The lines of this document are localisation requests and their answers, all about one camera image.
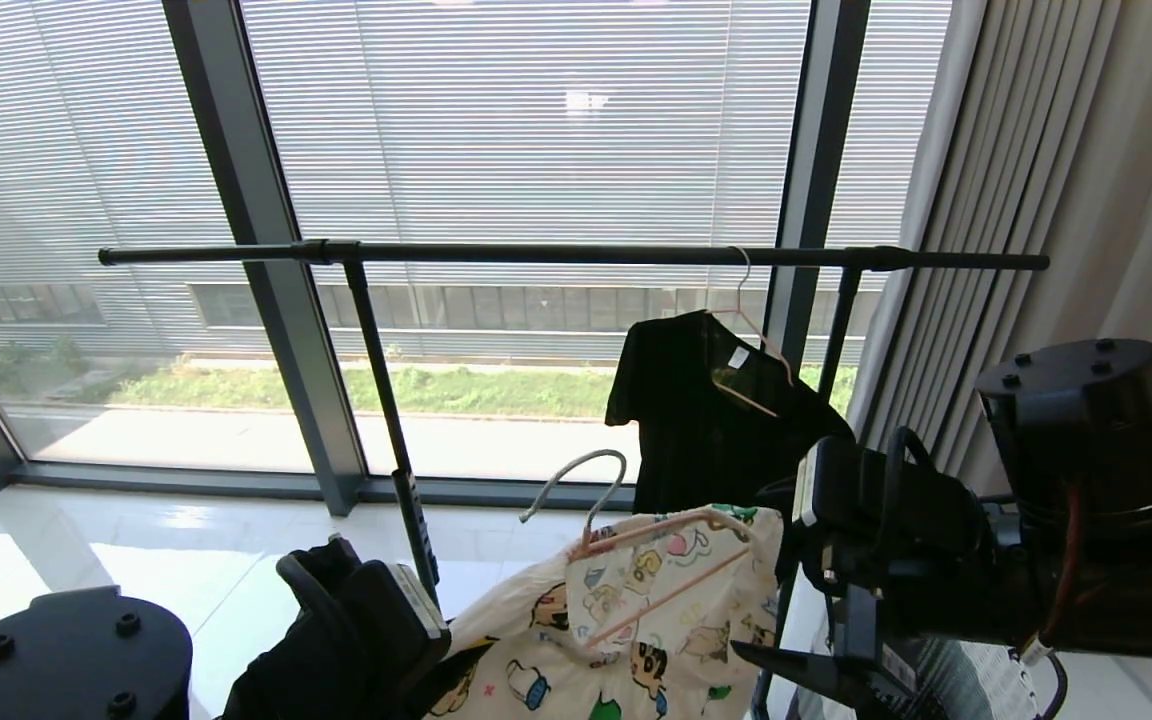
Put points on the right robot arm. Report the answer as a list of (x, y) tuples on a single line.
[(1086, 420)]

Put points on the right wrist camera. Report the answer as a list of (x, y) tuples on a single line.
[(836, 490)]

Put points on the black garment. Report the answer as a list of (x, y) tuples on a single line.
[(676, 420)]

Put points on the white laundry basket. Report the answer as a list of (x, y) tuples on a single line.
[(966, 680)]

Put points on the pink clothes hanger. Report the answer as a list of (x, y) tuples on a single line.
[(746, 399), (636, 535)]

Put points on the black clothes rack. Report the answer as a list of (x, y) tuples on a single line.
[(536, 254)]

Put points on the cream printed garment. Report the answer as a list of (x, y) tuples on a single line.
[(556, 650)]

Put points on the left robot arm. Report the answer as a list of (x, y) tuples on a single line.
[(56, 660)]

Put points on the beige curtain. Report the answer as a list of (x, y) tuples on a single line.
[(1066, 150)]

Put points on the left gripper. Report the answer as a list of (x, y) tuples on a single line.
[(396, 630)]

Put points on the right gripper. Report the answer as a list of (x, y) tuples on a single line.
[(896, 640)]

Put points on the window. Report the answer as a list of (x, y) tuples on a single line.
[(241, 150)]

